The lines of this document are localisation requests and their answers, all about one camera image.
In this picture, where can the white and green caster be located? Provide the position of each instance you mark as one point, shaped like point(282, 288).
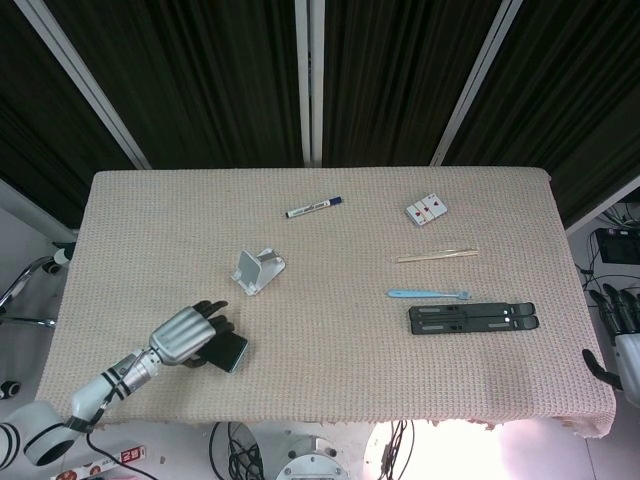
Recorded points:
point(64, 254)

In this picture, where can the white folding phone stand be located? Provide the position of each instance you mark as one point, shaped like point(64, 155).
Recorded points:
point(267, 272)

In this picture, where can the black electronic device box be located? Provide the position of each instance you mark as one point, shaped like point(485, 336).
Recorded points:
point(620, 247)

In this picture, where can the black chair caster wheel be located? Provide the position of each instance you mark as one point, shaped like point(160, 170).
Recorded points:
point(52, 267)
point(10, 389)

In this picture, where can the playing card deck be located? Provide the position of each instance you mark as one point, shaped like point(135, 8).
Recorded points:
point(426, 210)

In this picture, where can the black folding laptop stand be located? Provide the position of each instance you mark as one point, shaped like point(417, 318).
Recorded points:
point(470, 320)

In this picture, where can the light blue toothbrush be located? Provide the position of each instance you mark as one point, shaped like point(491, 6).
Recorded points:
point(420, 294)

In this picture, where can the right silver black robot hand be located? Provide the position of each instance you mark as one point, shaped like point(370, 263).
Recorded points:
point(627, 355)

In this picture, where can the black smartphone teal edge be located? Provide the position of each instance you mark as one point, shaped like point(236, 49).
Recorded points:
point(235, 352)

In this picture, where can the white metal frame rail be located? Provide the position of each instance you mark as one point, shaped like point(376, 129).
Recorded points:
point(605, 205)
point(35, 210)

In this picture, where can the red labelled box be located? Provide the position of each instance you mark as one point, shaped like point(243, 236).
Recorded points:
point(130, 456)

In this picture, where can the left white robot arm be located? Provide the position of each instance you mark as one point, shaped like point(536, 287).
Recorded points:
point(92, 392)

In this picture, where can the grey round robot base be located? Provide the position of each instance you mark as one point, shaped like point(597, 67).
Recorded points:
point(312, 465)

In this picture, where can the wrapped wooden chopsticks pair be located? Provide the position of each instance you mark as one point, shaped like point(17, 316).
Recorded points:
point(435, 256)

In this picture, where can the white metal frame post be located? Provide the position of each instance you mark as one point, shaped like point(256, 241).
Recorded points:
point(310, 85)
point(472, 85)
point(85, 85)

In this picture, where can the chrome office chair base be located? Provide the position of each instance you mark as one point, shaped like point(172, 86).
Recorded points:
point(20, 282)

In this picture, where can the dark curtain panel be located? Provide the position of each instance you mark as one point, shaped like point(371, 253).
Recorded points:
point(565, 100)
point(35, 125)
point(400, 80)
point(200, 80)

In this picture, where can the blue whiteboard marker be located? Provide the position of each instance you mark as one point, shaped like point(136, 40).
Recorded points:
point(312, 206)

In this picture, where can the beige waffle tablecloth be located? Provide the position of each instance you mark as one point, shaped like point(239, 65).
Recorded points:
point(350, 360)

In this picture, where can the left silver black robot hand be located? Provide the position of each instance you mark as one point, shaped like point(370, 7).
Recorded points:
point(182, 332)

